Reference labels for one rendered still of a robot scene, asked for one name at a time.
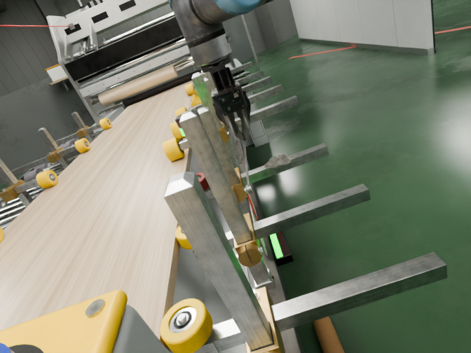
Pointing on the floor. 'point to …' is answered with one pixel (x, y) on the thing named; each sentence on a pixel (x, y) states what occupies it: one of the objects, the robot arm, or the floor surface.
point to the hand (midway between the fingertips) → (243, 134)
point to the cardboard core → (327, 336)
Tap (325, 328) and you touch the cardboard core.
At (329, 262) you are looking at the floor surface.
